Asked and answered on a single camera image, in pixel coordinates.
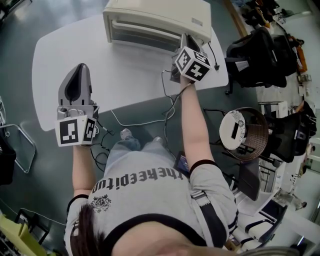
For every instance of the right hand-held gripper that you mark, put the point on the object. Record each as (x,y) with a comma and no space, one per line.
(192,63)

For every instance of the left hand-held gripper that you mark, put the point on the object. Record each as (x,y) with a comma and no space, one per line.
(67,131)

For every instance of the cream oven door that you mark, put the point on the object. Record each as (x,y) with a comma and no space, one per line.
(140,32)

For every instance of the person's right forearm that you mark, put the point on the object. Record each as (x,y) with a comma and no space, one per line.
(196,125)

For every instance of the person's left forearm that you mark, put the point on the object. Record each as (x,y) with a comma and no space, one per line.
(83,170)

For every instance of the cream toaster oven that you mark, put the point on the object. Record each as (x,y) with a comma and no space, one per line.
(162,12)

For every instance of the person's left grey shoe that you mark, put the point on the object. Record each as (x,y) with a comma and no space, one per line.
(126,133)

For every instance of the person's grey shoe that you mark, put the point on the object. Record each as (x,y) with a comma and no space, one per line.
(158,140)
(126,133)

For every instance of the black office chair with armrests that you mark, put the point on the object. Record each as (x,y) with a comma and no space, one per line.
(257,57)

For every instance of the person's light blue jeans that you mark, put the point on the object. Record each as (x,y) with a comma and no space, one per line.
(127,150)

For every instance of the black mesh back chair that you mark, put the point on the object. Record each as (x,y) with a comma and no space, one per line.
(285,55)

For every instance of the person's right grey shoe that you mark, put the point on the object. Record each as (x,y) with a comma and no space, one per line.
(158,140)

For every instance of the white round patterned disc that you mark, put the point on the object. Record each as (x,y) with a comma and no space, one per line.
(228,132)

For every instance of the black hanging garment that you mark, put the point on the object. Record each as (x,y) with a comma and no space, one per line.
(6,162)

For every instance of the orange bag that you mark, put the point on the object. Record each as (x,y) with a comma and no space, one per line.
(301,58)

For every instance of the brown wicker basket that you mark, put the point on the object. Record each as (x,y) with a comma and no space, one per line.
(257,135)

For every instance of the dark blue booklet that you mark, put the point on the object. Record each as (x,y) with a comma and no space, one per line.
(181,163)

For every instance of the person's grey printed t-shirt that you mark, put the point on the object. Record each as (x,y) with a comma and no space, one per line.
(150,200)

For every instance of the black swivel office chair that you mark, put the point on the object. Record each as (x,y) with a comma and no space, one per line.
(290,135)

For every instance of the dark grey flat panel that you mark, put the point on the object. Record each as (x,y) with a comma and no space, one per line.
(250,180)

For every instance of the yellow green plastic bin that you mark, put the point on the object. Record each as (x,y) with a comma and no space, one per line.
(22,240)

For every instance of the white low cabinet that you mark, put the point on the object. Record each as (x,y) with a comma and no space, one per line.
(282,180)

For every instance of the white black striped chair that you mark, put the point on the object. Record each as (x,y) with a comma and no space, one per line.
(252,232)

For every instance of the chrome tube chair frame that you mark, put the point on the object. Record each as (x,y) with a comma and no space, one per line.
(30,141)

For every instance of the black metal frame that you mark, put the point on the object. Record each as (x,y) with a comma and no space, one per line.
(30,220)

